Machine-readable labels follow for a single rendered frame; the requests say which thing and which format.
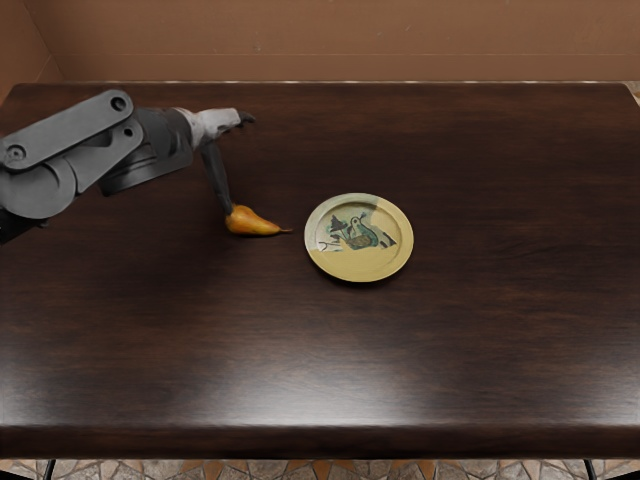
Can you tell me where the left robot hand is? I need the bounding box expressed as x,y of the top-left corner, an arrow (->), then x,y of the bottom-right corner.
181,107 -> 257,215

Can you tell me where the yellow plate with bird print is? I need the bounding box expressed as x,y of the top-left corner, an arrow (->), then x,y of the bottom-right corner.
303,192 -> 415,285

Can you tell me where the yellow-orange pear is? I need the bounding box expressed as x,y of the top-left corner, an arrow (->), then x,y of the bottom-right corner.
224,203 -> 293,238

